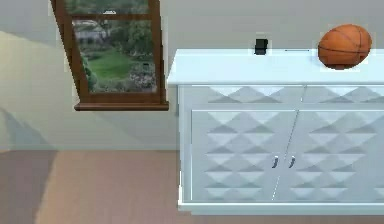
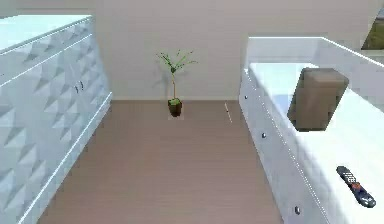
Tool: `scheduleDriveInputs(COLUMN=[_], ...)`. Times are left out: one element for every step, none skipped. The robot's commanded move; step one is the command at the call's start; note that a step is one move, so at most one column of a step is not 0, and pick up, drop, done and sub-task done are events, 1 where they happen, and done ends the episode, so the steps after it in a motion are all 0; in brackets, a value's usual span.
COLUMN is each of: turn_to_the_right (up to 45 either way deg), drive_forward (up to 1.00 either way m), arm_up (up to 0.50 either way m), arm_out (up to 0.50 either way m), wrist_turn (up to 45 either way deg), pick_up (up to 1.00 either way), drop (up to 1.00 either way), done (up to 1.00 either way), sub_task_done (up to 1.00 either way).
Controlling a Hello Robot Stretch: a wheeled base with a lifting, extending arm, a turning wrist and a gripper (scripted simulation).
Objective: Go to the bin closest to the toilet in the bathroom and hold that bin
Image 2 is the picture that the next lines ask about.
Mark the brown box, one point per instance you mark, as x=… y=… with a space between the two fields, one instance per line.
x=316 y=100

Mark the white faceted cupboard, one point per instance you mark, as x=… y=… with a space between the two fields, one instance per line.
x=40 y=100

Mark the window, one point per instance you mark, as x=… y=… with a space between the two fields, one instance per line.
x=375 y=36

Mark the green house plant brown pot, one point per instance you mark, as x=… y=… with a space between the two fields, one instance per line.
x=174 y=100

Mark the white chest of drawers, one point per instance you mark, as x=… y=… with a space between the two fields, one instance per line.
x=300 y=156

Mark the black remote control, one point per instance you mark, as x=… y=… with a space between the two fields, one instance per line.
x=355 y=186

